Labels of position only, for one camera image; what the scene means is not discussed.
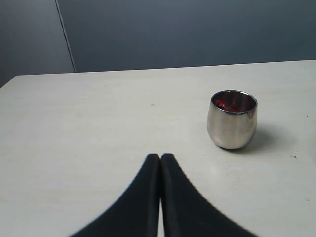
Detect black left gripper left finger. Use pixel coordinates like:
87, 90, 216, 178
72, 154, 161, 237

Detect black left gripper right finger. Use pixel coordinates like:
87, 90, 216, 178
160, 153, 252, 237

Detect red candies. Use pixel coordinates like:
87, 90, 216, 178
215, 98, 242, 113

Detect stainless steel cup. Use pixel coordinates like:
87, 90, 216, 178
207, 90, 258, 150

